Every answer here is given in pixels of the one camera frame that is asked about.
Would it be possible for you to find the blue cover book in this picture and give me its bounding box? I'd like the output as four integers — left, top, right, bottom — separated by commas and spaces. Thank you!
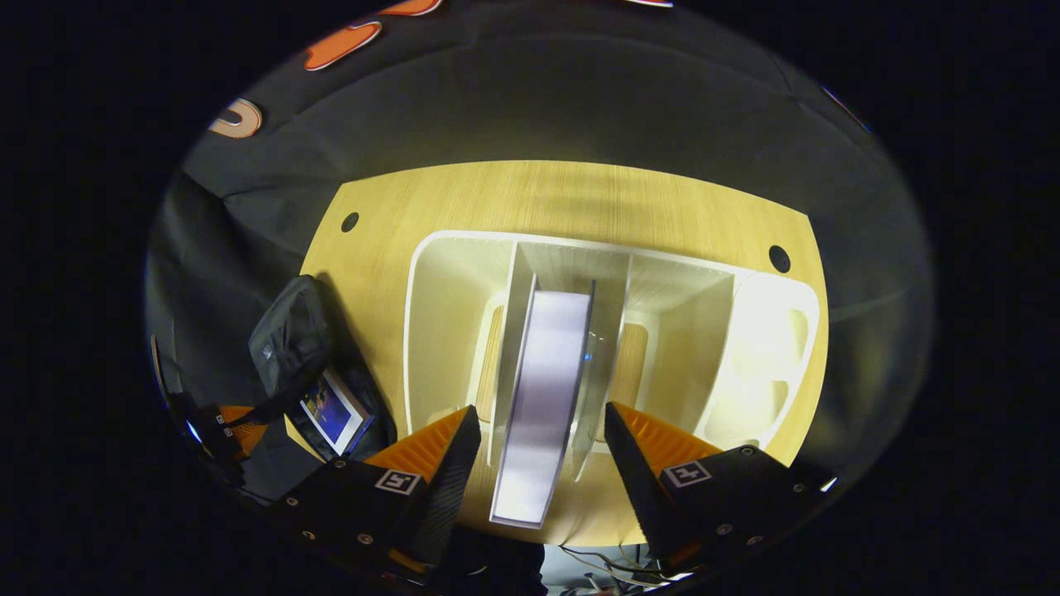
298, 368, 373, 458

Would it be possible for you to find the black schoolbag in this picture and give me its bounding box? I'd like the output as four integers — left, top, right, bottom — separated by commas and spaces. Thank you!
240, 275, 398, 506

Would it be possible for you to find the grey portrait cover book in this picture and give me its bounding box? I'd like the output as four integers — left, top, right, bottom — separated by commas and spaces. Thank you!
489, 280, 597, 529

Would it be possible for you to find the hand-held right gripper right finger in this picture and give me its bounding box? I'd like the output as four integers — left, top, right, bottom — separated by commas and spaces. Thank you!
603, 401, 837, 572

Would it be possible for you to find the black backdrop cloth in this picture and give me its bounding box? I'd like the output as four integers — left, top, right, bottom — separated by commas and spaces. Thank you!
145, 0, 937, 514

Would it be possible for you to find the white bookshelf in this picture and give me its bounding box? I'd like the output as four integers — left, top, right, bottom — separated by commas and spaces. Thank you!
403, 229, 822, 489

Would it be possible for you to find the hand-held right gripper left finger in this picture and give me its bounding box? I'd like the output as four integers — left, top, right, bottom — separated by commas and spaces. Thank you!
277, 404, 483, 576

